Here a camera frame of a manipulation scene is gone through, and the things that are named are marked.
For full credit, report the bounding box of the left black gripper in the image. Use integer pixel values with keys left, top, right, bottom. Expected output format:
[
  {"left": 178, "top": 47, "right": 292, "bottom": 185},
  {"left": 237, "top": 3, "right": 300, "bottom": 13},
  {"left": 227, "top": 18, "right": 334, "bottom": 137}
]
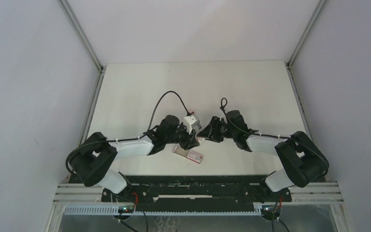
[{"left": 165, "top": 122, "right": 200, "bottom": 151}]

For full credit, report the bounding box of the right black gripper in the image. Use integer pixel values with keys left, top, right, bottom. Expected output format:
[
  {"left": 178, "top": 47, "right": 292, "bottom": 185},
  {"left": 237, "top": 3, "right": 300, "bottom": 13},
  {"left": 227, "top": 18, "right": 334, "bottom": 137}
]
[{"left": 198, "top": 116, "right": 237, "bottom": 143}]

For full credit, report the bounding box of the red white staple box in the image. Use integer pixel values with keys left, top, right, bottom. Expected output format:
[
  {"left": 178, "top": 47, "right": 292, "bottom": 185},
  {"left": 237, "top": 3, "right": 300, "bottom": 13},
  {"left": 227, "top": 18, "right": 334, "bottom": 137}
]
[{"left": 172, "top": 145, "right": 204, "bottom": 164}]

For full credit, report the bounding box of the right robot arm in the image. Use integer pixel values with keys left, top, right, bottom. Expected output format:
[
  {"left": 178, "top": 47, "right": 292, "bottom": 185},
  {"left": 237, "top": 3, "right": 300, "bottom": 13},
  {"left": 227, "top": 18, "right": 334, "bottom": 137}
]
[{"left": 197, "top": 110, "right": 329, "bottom": 201}]

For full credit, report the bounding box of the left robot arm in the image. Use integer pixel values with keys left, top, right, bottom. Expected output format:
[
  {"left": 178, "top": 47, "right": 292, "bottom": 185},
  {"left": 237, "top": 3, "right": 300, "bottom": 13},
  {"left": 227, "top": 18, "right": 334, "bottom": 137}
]
[{"left": 65, "top": 114, "right": 201, "bottom": 202}]

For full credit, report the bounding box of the left circuit board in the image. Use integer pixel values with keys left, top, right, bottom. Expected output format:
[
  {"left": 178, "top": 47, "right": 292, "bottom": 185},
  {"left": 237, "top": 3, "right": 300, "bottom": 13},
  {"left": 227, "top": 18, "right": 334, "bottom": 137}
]
[{"left": 118, "top": 206, "right": 135, "bottom": 214}]

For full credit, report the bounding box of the circuit board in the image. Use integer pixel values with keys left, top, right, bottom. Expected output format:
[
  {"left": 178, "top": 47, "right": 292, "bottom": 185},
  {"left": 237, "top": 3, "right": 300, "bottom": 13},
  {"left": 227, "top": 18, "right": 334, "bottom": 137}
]
[
  {"left": 262, "top": 206, "right": 281, "bottom": 216},
  {"left": 118, "top": 206, "right": 135, "bottom": 214}
]

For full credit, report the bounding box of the right circuit board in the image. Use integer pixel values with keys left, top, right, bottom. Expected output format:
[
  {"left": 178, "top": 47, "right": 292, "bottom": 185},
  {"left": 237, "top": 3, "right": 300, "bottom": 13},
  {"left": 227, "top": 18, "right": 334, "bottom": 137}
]
[{"left": 262, "top": 206, "right": 281, "bottom": 216}]

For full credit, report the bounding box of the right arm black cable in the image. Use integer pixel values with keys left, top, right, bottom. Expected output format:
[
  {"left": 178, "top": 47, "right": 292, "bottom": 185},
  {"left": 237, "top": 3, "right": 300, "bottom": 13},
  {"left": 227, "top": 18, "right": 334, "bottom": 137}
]
[{"left": 220, "top": 97, "right": 330, "bottom": 232}]

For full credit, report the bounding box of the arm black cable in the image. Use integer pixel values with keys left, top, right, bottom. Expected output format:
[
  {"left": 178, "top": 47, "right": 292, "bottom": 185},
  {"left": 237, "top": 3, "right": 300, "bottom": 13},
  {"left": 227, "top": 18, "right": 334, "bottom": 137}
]
[
  {"left": 220, "top": 97, "right": 330, "bottom": 232},
  {"left": 65, "top": 91, "right": 193, "bottom": 232}
]

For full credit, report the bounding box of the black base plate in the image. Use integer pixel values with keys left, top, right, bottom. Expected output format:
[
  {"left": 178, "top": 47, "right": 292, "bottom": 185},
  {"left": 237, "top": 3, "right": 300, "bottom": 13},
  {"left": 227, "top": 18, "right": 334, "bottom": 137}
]
[{"left": 69, "top": 174, "right": 325, "bottom": 213}]

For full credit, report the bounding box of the right corner aluminium post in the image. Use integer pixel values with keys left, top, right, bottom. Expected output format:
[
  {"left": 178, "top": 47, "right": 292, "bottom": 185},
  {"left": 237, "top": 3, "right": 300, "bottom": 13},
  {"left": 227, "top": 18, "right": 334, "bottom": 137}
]
[{"left": 286, "top": 0, "right": 328, "bottom": 70}]

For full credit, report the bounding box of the corner aluminium post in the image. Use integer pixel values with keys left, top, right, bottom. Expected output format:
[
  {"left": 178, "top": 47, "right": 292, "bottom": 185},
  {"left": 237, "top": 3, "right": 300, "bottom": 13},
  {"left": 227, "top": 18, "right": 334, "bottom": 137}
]
[
  {"left": 57, "top": 0, "right": 104, "bottom": 73},
  {"left": 286, "top": 0, "right": 328, "bottom": 70}
]

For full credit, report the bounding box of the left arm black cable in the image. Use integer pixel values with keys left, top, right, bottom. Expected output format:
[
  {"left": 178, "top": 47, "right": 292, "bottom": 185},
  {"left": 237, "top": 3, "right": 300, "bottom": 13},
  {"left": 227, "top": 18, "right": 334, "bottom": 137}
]
[{"left": 65, "top": 91, "right": 193, "bottom": 232}]

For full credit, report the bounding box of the aluminium rail frame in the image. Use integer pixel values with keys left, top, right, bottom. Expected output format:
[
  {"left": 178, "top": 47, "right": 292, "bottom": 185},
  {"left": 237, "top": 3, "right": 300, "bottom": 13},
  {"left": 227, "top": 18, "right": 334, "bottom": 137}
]
[{"left": 53, "top": 183, "right": 344, "bottom": 204}]

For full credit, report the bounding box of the white cable duct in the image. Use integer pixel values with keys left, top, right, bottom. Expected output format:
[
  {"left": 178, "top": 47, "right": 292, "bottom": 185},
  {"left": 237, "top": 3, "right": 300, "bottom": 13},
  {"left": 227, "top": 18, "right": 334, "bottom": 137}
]
[{"left": 64, "top": 205, "right": 262, "bottom": 216}]

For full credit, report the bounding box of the left corner aluminium post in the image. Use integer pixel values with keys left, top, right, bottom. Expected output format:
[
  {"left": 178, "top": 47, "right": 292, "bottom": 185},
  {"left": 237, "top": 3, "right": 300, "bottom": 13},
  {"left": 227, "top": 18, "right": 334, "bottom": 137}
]
[{"left": 57, "top": 0, "right": 104, "bottom": 73}]

